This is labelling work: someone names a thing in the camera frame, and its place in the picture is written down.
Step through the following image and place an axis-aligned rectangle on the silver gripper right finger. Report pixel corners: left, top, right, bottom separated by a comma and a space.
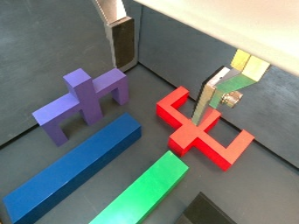
191, 49, 270, 125

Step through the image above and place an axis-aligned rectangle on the red cross-shaped block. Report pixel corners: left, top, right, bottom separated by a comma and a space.
156, 87, 255, 171

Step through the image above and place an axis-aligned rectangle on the black block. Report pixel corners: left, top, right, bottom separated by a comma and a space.
174, 192, 238, 224

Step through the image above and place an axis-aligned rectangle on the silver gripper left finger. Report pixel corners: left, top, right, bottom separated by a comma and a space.
92, 0, 136, 71

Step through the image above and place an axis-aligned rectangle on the purple cross-shaped block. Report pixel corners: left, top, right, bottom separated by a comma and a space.
32, 68, 128, 146

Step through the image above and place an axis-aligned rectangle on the long blue block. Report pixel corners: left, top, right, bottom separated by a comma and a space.
4, 113, 142, 224

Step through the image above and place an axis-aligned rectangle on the long green block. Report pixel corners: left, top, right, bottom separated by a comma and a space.
90, 150, 188, 224

